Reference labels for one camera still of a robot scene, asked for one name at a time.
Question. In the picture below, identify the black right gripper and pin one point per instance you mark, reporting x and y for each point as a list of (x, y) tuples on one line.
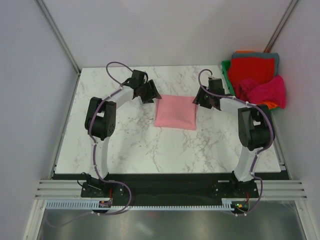
[(199, 98)]

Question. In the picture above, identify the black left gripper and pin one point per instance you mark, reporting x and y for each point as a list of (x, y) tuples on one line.
[(152, 93)]

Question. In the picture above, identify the pink t-shirt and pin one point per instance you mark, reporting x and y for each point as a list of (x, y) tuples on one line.
[(178, 112)]

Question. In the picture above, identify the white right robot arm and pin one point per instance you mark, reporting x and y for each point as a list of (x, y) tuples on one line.
[(255, 128)]

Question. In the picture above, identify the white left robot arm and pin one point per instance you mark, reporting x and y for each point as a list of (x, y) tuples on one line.
[(100, 120)]

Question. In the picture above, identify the green plastic bin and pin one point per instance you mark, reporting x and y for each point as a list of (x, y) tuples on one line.
[(225, 67)]

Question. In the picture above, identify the red t-shirt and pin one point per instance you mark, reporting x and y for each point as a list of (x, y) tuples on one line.
[(261, 70)]

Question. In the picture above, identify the orange t-shirt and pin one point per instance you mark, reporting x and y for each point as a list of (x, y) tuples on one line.
[(271, 105)]

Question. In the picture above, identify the magenta t-shirt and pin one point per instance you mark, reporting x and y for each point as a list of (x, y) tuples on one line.
[(274, 91)]

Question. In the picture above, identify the grey t-shirt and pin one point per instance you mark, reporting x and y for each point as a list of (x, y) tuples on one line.
[(262, 55)]

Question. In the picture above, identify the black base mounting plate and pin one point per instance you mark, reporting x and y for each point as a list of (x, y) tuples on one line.
[(181, 189)]

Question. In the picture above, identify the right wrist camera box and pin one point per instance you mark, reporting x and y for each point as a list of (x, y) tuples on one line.
[(215, 85)]

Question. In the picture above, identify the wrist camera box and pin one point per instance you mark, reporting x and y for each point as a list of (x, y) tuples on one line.
[(215, 85), (140, 76)]

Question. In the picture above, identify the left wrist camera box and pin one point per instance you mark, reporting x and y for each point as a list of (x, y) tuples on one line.
[(140, 76)]

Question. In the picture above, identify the white slotted cable duct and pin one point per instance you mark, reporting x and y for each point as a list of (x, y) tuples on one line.
[(59, 204)]

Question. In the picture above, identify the aluminium front rail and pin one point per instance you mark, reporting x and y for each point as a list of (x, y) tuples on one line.
[(272, 190)]

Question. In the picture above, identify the right aluminium frame post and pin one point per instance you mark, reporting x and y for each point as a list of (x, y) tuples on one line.
[(281, 25)]

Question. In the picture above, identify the aluminium frame post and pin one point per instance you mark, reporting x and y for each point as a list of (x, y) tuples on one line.
[(57, 34), (281, 25)]

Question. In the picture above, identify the left aluminium frame post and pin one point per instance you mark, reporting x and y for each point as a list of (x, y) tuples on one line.
[(57, 34)]

